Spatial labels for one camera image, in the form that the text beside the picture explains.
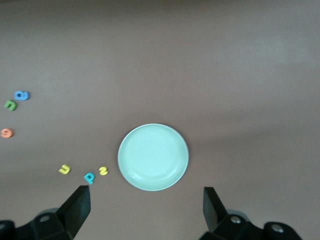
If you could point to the orange foam number 6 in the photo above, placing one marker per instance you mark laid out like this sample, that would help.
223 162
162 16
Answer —
10 133

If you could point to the green foam letter u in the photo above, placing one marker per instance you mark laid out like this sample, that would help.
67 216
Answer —
12 107

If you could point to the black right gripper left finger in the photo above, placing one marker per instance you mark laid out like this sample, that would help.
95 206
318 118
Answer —
72 212

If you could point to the yellow foam number 2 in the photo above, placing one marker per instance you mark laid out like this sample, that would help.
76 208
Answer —
103 171

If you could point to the light green plate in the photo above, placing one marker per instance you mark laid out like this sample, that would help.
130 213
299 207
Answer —
153 157

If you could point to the brown table cover sheet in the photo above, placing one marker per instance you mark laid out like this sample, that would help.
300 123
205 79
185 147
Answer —
225 75

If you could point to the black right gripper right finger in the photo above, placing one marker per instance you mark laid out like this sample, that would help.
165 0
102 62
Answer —
215 212

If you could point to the blue foam letter a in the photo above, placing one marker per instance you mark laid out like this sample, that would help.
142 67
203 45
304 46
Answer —
25 96

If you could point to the yellow foam letter u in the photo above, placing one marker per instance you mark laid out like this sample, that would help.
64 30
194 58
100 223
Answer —
65 171

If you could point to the teal foam letter p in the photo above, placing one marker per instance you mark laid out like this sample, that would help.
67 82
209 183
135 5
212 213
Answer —
90 180

